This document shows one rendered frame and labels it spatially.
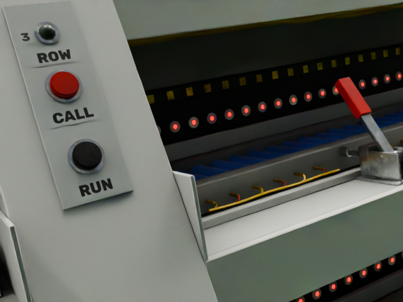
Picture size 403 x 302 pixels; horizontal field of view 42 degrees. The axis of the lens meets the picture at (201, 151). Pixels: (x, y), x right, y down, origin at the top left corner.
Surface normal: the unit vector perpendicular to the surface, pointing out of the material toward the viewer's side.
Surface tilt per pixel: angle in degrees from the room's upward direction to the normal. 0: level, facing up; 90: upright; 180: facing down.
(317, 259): 113
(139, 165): 90
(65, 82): 90
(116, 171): 90
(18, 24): 90
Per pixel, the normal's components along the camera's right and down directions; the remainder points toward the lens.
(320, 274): 0.48, 0.07
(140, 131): 0.38, -0.32
